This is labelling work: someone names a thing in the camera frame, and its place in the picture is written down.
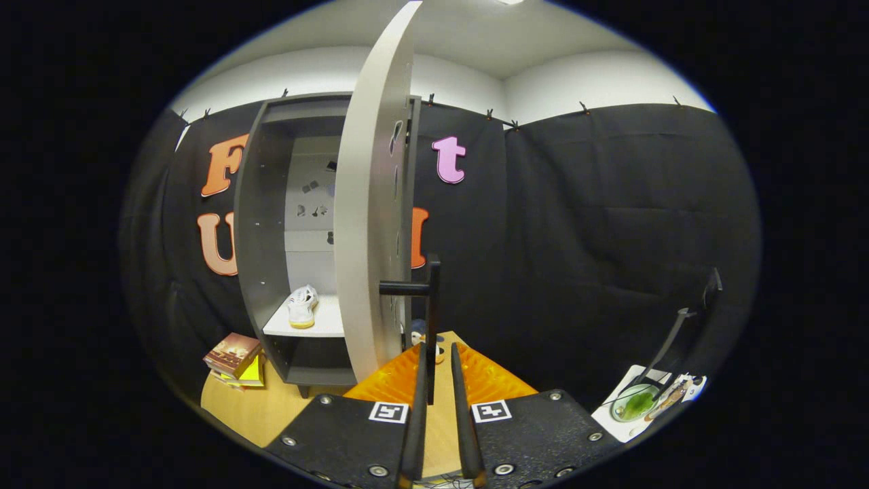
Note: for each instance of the penguin plush toy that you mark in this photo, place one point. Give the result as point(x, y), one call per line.
point(416, 334)

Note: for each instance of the brown cover book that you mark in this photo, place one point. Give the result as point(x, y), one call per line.
point(234, 353)

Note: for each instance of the black angled stand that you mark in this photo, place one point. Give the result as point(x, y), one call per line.
point(669, 343)

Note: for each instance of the row of black clips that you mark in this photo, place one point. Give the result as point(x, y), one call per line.
point(284, 92)

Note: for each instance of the white cabinet shelf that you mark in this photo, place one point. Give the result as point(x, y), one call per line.
point(326, 319)

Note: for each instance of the white board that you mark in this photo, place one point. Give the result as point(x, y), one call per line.
point(614, 407)

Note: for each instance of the green glass dish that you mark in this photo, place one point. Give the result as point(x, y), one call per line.
point(635, 405)

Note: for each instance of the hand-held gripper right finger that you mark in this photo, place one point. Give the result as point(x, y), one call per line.
point(465, 435)

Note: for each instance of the white canvas shoe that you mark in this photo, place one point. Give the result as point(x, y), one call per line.
point(302, 309)

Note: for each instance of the black backdrop cloth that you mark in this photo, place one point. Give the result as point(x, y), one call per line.
point(597, 238)

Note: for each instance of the dark grey shoe cabinet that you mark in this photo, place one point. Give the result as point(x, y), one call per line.
point(261, 238)

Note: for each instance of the yellow book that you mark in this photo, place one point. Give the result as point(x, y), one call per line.
point(252, 372)

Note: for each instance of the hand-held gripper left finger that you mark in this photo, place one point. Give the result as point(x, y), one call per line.
point(415, 435)

